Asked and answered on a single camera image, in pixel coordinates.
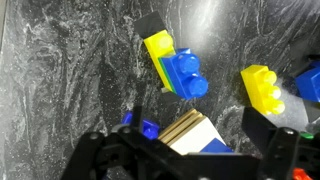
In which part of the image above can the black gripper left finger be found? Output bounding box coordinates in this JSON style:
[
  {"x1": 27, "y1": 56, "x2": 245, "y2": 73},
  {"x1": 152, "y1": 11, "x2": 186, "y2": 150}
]
[{"x1": 61, "y1": 105, "x2": 188, "y2": 180}]

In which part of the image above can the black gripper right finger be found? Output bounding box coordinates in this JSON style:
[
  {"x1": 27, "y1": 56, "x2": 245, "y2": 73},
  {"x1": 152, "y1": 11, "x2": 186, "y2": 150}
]
[{"x1": 241, "y1": 107, "x2": 320, "y2": 180}]

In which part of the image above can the blue square toy block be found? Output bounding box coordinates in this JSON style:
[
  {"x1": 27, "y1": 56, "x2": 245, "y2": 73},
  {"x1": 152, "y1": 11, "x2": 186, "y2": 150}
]
[
  {"x1": 121, "y1": 110, "x2": 160, "y2": 140},
  {"x1": 161, "y1": 48, "x2": 210, "y2": 100}
]

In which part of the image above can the small yellow toy block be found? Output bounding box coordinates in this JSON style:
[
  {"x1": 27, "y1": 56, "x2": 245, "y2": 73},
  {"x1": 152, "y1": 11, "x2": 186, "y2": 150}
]
[{"x1": 240, "y1": 64, "x2": 286, "y2": 116}]

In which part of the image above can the large blue toy block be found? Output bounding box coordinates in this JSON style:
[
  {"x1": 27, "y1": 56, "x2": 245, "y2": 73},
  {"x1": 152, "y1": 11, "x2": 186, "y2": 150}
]
[{"x1": 199, "y1": 138, "x2": 234, "y2": 154}]

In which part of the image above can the green toy block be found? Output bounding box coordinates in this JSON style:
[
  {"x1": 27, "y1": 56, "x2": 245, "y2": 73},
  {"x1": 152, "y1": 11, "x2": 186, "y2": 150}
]
[{"x1": 299, "y1": 132, "x2": 315, "y2": 141}]

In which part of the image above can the red toy block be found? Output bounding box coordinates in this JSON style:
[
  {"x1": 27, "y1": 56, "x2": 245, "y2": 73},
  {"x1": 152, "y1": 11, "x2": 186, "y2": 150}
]
[{"x1": 293, "y1": 167, "x2": 313, "y2": 180}]

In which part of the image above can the long yellow toy block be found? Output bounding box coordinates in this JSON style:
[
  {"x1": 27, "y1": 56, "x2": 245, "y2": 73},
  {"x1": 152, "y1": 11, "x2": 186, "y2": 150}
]
[{"x1": 143, "y1": 29, "x2": 177, "y2": 93}]

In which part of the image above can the thin green toy plate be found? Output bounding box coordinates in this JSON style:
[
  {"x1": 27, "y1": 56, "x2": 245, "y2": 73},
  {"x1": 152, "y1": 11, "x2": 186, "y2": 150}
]
[{"x1": 157, "y1": 57, "x2": 178, "y2": 94}]

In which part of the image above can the grey tape piece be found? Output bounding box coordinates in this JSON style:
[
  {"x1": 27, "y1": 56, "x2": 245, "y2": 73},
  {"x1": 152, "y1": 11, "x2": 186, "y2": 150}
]
[{"x1": 302, "y1": 99, "x2": 320, "y2": 126}]

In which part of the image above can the black tape strip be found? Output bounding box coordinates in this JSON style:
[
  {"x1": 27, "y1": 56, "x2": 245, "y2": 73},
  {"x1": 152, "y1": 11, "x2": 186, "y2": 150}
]
[{"x1": 134, "y1": 10, "x2": 167, "y2": 38}]

